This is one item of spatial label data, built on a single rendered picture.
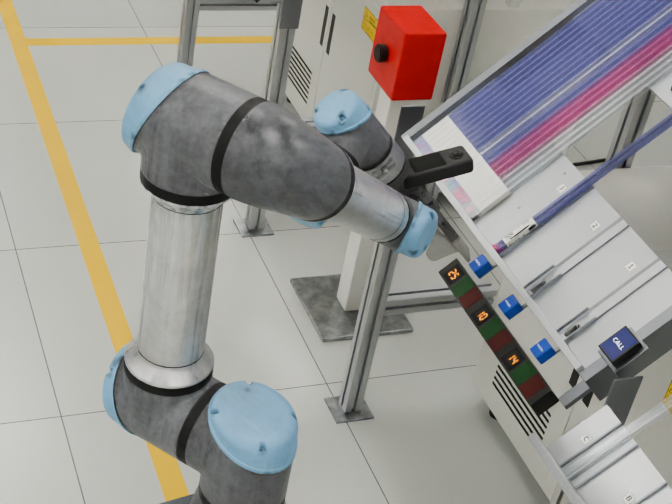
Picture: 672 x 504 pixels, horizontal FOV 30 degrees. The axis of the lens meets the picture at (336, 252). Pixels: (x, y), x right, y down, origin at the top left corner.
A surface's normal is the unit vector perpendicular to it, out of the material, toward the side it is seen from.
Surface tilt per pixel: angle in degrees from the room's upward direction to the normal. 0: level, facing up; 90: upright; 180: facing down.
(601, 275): 43
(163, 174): 90
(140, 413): 90
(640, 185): 0
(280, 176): 79
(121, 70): 0
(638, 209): 0
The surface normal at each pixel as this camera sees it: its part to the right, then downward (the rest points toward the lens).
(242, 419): 0.27, -0.75
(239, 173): -0.30, 0.44
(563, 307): -0.51, -0.54
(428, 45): 0.35, 0.58
